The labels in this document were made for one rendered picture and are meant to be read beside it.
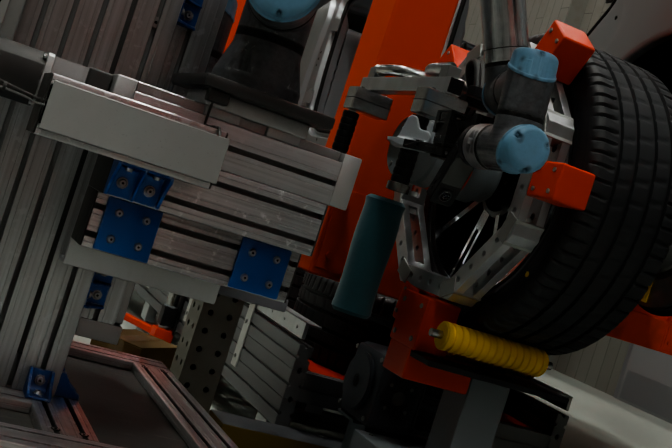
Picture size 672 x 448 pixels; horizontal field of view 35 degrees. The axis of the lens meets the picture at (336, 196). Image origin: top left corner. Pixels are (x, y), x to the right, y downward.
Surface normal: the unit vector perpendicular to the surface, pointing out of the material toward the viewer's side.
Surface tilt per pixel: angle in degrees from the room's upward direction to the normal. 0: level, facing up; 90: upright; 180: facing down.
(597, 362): 90
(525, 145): 89
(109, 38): 90
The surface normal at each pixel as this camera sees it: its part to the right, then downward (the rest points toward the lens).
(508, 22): -0.01, 0.01
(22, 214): 0.37, 0.11
